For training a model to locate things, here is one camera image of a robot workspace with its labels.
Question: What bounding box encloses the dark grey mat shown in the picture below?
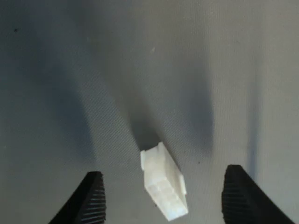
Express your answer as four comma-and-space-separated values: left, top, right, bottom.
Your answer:
0, 0, 299, 224

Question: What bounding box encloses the small white plastic terminal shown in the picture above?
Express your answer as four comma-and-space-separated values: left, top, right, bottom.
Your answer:
140, 142, 189, 221

